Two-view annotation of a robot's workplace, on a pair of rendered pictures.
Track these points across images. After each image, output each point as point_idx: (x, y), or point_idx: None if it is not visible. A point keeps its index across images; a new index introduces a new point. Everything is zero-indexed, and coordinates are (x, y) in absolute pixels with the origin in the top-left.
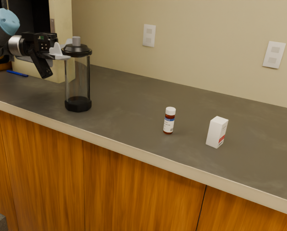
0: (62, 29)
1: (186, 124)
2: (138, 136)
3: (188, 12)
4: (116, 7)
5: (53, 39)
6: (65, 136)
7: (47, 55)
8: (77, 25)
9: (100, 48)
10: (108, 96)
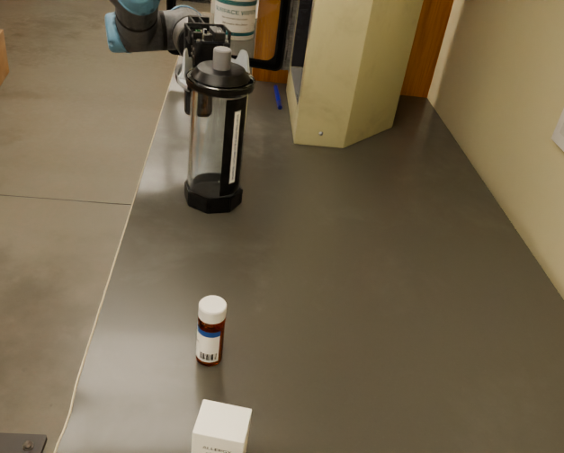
0: (334, 30)
1: (287, 382)
2: (147, 315)
3: None
4: (547, 9)
5: (211, 41)
6: None
7: (177, 71)
8: (478, 35)
9: (487, 109)
10: (309, 214)
